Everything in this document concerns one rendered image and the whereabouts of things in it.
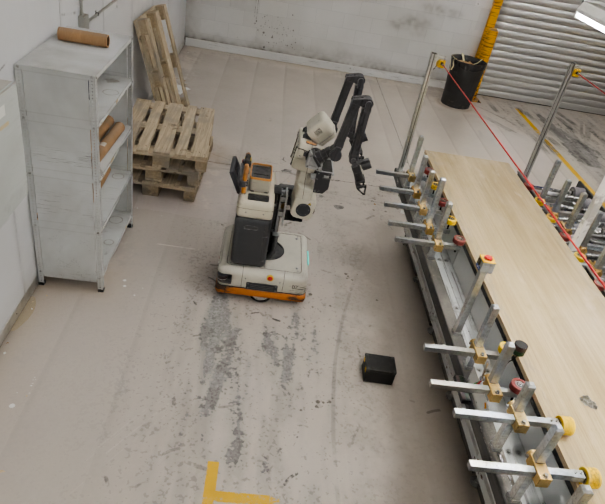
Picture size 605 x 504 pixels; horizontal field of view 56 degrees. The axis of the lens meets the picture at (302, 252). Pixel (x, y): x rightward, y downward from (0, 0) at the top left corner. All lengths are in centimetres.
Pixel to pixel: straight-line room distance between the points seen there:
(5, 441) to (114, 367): 71
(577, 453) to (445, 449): 113
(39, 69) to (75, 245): 117
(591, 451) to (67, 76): 320
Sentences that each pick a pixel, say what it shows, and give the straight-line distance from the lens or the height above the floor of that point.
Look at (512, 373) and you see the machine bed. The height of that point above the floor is 76.
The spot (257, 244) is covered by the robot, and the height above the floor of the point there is 49.
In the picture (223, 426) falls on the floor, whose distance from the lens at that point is 345.
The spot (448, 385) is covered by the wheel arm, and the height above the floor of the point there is 86.
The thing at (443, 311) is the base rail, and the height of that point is 70.
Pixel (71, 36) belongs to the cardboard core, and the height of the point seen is 159.
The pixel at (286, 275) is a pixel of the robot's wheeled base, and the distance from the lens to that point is 411.
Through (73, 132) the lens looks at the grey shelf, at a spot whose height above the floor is 119.
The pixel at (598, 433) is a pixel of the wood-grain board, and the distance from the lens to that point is 290.
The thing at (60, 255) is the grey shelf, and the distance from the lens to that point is 418.
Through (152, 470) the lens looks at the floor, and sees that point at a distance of 327.
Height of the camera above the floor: 271
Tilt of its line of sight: 34 degrees down
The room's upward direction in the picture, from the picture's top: 12 degrees clockwise
